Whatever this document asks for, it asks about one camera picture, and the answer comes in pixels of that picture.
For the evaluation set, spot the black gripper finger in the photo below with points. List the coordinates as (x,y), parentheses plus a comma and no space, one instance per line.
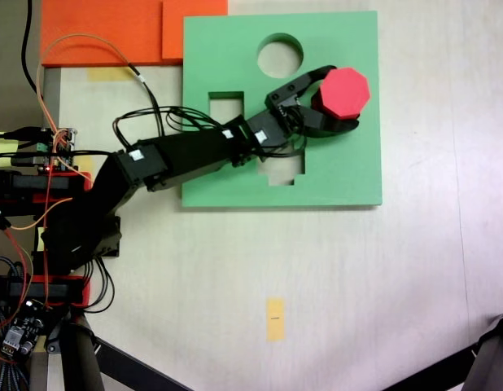
(314,75)
(329,127)

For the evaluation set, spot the red octagonal pillar block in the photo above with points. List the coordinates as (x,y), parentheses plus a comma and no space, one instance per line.
(344,93)

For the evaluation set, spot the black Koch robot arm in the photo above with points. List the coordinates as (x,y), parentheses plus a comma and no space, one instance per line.
(186,155)

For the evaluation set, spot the large orange flat block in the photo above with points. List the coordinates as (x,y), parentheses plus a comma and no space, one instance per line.
(101,32)

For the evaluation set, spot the green shape sorting board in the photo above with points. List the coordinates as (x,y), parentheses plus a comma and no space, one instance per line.
(341,171)

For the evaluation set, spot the yellow tape strip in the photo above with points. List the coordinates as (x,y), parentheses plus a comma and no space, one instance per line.
(109,74)
(41,240)
(276,319)
(86,165)

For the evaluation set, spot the red black table clamp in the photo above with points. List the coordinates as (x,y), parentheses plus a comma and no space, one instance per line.
(78,291)
(82,187)

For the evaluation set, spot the grey black tripod leg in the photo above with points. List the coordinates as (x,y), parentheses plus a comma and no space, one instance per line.
(491,350)

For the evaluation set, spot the yellow sticky note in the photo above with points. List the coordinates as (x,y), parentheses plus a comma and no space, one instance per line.
(3,148)

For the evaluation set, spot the black circuit board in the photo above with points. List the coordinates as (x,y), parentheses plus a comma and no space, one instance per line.
(21,338)

